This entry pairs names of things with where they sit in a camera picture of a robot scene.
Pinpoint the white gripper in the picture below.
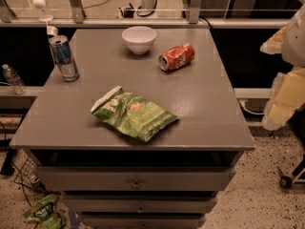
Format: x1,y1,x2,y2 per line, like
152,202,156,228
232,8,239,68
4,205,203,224
260,4,305,131

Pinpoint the orange crushed coke can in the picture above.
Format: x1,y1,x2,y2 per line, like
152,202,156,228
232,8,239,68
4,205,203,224
158,43,195,72

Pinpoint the green jalapeno chip bag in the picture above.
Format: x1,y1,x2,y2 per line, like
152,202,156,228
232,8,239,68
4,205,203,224
91,86,179,142

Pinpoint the blue silver energy drink can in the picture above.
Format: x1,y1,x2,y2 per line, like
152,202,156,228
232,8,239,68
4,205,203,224
49,35,79,82

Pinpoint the green chip bag on floor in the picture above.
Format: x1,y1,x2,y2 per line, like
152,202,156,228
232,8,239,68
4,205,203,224
24,194,66,229

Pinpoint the black caster wheel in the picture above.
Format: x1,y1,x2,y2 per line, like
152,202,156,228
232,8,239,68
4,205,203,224
277,168,293,189

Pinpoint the white ceramic bowl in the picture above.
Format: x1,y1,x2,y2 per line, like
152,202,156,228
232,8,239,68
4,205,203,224
122,26,157,54

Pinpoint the grey drawer cabinet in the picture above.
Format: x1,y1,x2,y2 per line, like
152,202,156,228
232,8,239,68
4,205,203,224
11,29,254,229

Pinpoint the bottom grey drawer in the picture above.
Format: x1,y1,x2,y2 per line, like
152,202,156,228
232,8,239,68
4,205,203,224
80,215,206,229

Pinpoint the grey drawer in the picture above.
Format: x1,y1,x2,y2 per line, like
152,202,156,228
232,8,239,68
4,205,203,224
62,196,216,214
34,167,235,191
80,215,206,229

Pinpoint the middle grey drawer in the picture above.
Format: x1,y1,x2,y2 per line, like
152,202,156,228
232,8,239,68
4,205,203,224
62,196,216,214

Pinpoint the white desk lamp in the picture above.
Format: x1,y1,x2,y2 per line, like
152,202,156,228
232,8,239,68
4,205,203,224
31,0,58,38

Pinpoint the top grey drawer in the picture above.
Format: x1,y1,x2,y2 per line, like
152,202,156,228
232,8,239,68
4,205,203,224
34,167,235,191

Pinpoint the clear plastic water bottle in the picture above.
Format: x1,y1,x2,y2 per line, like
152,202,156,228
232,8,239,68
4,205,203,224
2,64,28,95

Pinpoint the white cable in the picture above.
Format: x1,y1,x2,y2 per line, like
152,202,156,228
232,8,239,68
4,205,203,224
238,99,265,116

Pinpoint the black wire basket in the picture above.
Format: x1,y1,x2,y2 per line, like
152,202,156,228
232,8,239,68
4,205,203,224
14,157,44,193

